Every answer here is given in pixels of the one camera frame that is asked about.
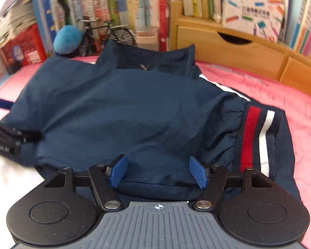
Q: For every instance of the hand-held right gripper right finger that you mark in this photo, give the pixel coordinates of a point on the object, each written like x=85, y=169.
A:
x=199, y=172

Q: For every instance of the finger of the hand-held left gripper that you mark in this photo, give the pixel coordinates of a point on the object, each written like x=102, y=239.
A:
x=0, y=103
x=28, y=136

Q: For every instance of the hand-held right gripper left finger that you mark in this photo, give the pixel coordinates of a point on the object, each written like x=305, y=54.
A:
x=118, y=171

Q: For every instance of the navy and white jacket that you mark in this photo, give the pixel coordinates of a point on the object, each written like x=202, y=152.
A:
x=132, y=109

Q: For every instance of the small black box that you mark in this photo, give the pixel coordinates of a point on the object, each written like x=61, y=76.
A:
x=14, y=68

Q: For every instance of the red plastic crate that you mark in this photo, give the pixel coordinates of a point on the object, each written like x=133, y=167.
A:
x=26, y=46

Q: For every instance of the stack of papers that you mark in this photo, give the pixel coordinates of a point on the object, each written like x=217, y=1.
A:
x=13, y=18

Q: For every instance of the blue plush ball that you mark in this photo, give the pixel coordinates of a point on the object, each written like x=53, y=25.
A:
x=67, y=40

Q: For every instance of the pink rabbit print blanket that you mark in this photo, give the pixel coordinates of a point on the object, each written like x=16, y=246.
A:
x=287, y=96

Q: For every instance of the wooden drawer organizer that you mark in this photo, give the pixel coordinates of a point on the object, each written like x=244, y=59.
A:
x=210, y=46

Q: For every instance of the translucent plastic container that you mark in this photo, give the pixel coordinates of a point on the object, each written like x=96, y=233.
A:
x=146, y=39

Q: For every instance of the miniature bicycle model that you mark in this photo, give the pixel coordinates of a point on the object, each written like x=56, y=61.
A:
x=119, y=35

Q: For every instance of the white printed box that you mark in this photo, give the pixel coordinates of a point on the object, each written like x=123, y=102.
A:
x=251, y=10

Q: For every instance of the row of colourful leaning books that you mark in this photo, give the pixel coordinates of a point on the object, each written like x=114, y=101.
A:
x=300, y=18

